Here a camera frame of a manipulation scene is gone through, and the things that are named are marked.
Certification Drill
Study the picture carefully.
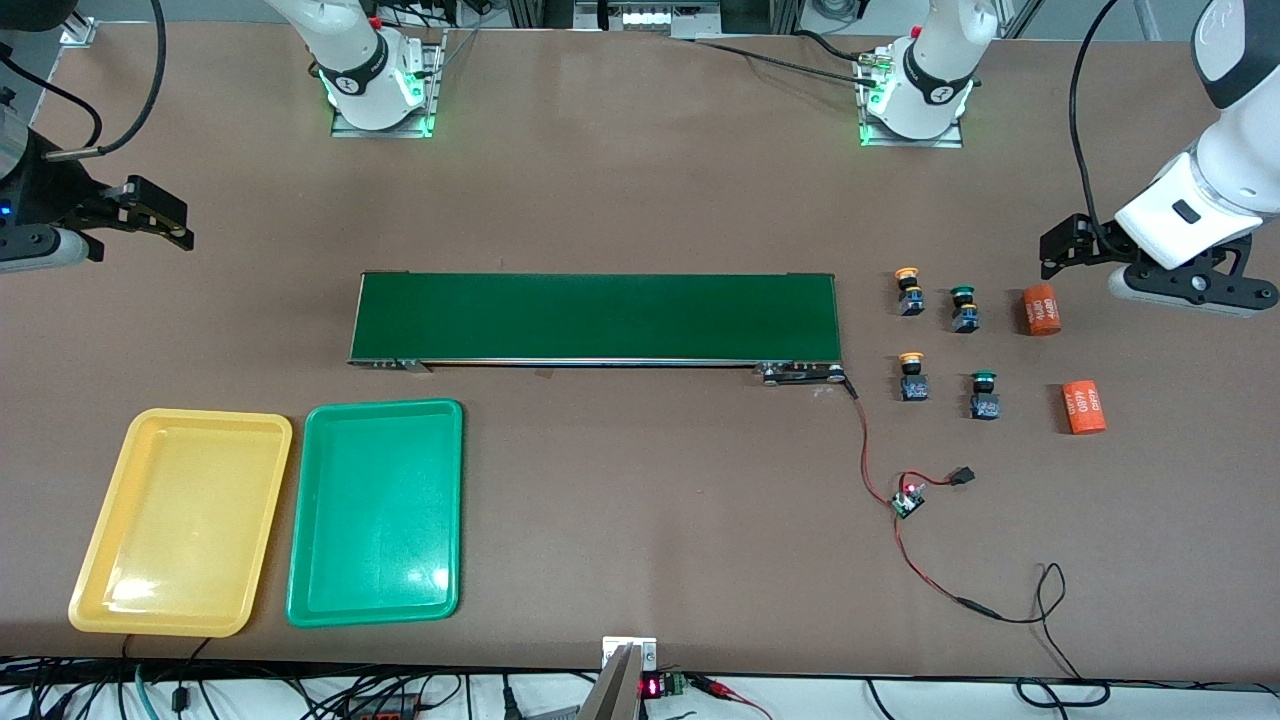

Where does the black cable on table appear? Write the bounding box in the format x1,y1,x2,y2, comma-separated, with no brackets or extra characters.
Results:
690,38,881,86

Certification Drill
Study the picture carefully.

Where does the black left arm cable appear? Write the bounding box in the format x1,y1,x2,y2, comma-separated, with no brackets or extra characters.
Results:
1070,0,1126,246

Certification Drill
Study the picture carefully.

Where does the long red black power wire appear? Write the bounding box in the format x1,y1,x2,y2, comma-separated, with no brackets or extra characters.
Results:
893,515,1113,709

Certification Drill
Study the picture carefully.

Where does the yellow plastic tray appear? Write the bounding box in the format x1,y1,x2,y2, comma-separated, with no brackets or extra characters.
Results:
68,408,294,638

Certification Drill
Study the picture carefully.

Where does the orange cylinder with print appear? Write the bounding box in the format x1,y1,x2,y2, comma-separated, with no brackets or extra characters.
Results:
1061,380,1107,436
1020,284,1064,337

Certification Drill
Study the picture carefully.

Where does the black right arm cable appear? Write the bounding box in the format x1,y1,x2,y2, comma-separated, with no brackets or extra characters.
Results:
0,0,168,161

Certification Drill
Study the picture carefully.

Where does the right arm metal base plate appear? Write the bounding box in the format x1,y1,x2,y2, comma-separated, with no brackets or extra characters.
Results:
330,30,446,139

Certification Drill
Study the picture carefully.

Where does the red black conveyor wire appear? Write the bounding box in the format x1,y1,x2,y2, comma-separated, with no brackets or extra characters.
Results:
843,375,899,504

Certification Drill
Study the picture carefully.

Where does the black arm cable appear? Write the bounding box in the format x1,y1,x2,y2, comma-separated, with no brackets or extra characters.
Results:
1070,0,1126,246
0,0,168,161

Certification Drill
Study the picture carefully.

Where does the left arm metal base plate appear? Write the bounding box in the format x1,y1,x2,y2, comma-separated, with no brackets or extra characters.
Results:
858,50,966,149

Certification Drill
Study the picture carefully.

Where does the black plug with red wire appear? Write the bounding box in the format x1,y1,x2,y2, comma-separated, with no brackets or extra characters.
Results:
900,466,977,490

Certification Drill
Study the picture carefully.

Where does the aluminium frame with light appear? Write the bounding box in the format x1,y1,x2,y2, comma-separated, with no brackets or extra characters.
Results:
505,0,801,39

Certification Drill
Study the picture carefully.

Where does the grey metal camera bracket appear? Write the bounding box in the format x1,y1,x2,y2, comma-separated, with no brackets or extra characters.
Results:
578,636,659,720

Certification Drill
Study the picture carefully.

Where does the green conveyor belt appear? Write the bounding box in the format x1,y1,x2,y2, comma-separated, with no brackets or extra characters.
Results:
347,270,853,387

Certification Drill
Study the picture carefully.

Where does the red clip lead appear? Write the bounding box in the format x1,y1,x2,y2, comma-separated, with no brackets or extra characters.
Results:
688,675,773,720

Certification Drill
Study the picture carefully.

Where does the green plastic tray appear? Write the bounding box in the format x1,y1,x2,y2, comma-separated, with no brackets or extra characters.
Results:
286,399,465,628

